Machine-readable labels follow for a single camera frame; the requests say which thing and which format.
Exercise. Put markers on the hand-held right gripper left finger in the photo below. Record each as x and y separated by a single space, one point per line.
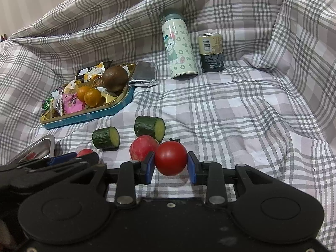
149 168

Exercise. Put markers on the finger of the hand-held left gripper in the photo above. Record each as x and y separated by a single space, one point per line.
88 160
63 158

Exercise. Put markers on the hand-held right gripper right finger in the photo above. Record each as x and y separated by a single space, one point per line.
191 170

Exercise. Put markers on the pink red radish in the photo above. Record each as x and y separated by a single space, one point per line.
85 152
141 148

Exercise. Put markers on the red tomato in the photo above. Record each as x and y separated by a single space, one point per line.
170 158

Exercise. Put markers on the stainless steel tray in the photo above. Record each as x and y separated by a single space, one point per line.
44 143

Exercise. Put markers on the cucumber piece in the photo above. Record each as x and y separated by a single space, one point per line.
147 128
105 137

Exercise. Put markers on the small dark green stem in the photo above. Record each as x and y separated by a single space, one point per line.
174 139

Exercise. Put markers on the blue tin tray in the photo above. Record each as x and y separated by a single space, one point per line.
86 116

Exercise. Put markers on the pink snack packet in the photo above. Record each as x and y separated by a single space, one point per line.
72 105

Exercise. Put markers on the green foil candy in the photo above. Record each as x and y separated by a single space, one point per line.
47 104

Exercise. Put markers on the small orange kumquat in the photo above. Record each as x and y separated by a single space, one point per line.
93 97
82 93

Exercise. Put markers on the round brown fruit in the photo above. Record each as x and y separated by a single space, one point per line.
115 78

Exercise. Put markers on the yellow pastry packet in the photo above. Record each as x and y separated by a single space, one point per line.
92 71

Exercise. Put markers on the silver foil packet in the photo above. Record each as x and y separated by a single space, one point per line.
144 74

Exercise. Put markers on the black snack packet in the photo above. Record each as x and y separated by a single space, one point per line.
108 65

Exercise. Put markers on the white snack packet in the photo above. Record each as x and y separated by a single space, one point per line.
129 71

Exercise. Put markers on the dark green drink can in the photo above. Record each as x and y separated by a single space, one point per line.
211 55

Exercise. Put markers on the cartoon print thermos bottle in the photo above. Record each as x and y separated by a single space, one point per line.
179 47

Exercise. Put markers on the purple clip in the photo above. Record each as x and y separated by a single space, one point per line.
3 37

